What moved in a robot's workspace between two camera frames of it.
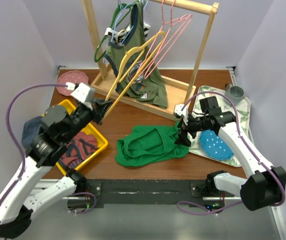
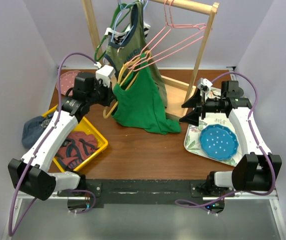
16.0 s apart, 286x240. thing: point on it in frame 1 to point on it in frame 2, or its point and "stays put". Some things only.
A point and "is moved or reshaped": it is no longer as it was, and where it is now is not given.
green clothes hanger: [119, 6] stays put
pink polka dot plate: [71, 76] stays put
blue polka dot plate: [214, 145] stays put
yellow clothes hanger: [138, 73] is moved or reshaped
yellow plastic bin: [88, 128] stays put
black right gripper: [183, 139] to [196, 101]
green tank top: [150, 144] to [141, 104]
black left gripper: [99, 108] to [109, 94]
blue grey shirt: [30, 130] stays put
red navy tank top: [80, 146] stays put
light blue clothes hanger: [122, 8] stays put
